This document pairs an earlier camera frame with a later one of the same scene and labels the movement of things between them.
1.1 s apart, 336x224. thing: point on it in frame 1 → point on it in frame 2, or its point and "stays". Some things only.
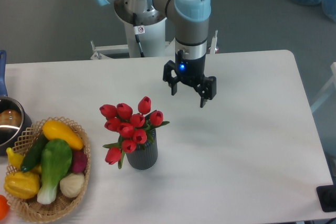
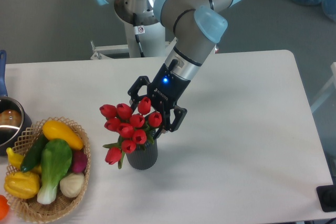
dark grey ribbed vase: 144,157 stays
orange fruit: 4,207 stays
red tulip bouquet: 134,129 stays
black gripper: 191,71 → 165,91
